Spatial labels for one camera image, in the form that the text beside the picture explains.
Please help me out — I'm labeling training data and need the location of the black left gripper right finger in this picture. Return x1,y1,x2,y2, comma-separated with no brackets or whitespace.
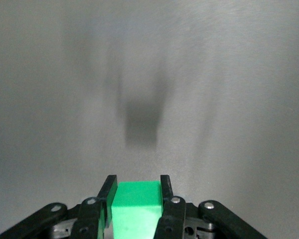
155,175,267,239

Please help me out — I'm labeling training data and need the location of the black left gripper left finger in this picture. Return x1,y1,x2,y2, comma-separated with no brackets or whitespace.
0,175,118,239

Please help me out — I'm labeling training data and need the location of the small green cube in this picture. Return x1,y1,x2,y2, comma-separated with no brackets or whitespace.
111,180,163,239

